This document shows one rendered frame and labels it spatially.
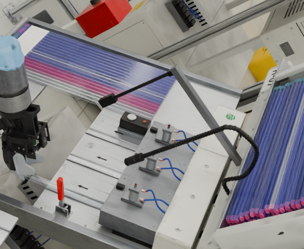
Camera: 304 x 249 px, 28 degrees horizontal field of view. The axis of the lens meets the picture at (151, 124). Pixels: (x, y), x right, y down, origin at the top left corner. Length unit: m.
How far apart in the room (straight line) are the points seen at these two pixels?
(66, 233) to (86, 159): 0.23
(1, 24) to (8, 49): 1.71
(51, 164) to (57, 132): 0.12
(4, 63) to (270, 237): 0.61
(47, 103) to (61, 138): 0.92
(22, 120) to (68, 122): 0.77
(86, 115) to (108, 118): 1.47
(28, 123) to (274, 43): 1.49
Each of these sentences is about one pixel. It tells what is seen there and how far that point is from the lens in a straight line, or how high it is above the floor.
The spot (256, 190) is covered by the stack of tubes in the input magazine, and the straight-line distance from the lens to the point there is 1.28.
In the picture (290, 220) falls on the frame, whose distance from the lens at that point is 1.13.
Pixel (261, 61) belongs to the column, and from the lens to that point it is 4.70.
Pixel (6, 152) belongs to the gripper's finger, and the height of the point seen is 1.00.
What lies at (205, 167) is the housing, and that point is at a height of 1.27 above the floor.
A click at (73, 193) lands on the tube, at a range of 1.45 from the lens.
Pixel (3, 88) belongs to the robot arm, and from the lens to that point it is 1.30.
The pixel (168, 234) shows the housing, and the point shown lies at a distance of 1.32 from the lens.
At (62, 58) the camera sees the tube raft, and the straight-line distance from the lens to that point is 1.85.
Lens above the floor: 2.06
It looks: 36 degrees down
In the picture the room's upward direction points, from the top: 69 degrees clockwise
